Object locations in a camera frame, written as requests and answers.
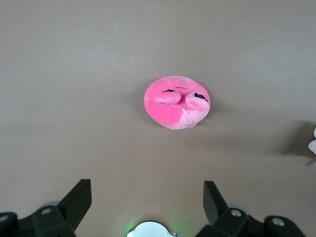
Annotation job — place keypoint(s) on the pink round plush toy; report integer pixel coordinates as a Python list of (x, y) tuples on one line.
[(170, 111)]

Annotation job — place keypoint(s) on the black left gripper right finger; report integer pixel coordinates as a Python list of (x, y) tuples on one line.
[(214, 205)]

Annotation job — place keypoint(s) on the white pink plush dog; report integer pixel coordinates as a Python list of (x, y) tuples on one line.
[(313, 145)]

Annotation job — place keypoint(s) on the brown table cover mat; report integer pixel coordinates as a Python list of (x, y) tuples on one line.
[(74, 74)]

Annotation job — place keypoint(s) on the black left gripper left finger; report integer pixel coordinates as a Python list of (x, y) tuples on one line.
[(74, 205)]

